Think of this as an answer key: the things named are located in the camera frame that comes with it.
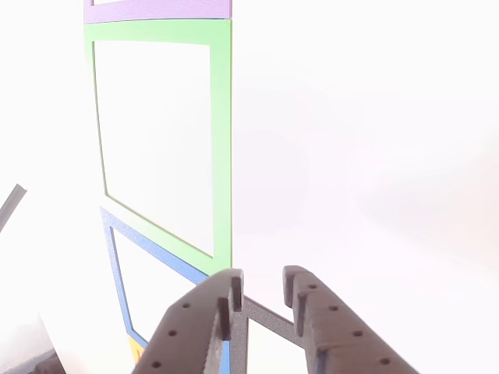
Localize purple square frame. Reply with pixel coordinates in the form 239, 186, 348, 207
83, 0, 234, 24

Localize green square frame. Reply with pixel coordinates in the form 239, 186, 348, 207
83, 17, 234, 276

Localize blue square frame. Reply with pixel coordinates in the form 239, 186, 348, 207
100, 206, 232, 374

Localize black square frame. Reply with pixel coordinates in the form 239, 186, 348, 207
228, 295, 305, 374

